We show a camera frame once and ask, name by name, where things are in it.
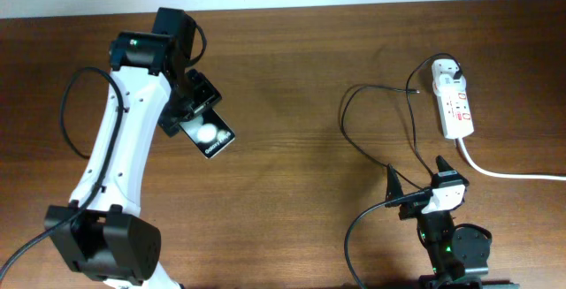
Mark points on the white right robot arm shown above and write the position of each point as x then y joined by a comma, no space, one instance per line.
458,252

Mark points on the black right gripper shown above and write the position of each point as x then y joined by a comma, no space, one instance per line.
394,187

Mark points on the white power strip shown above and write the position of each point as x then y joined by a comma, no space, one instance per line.
449,85

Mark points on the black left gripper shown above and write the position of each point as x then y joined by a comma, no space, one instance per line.
206,95

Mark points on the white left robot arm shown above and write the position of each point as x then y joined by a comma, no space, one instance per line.
153,84

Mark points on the black Galaxy smartphone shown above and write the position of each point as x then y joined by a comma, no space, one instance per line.
209,132

